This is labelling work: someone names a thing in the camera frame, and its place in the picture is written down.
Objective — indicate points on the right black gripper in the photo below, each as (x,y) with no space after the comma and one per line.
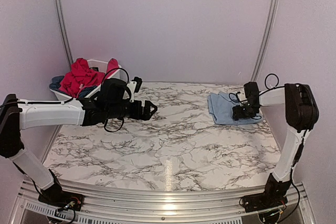
(237,114)

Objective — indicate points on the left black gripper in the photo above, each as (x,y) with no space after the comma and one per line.
(146,112)

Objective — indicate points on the light blue button shirt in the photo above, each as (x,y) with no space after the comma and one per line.
(220,107)

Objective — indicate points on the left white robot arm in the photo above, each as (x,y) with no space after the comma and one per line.
(18,114)

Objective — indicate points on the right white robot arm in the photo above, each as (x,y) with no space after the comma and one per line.
(301,113)

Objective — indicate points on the red garment in bin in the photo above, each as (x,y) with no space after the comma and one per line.
(82,79)

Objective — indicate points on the dark blue garment in bin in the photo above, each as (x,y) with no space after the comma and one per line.
(56,82)

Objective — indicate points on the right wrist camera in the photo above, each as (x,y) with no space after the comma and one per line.
(234,97)

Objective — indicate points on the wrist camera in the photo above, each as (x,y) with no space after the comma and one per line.
(134,87)
(234,97)

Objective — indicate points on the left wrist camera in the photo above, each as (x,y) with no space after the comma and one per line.
(134,87)

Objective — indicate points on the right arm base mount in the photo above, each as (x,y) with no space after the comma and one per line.
(261,201)

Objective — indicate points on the front aluminium rail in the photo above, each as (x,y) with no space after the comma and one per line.
(115,205)

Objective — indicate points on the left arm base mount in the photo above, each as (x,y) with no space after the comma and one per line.
(63,199)

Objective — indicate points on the right aluminium frame post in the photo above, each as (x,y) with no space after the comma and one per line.
(271,17)

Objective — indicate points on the aluminium frame post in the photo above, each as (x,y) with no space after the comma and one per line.
(271,17)
(63,31)

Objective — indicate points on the left aluminium frame post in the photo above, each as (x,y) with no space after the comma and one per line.
(63,31)

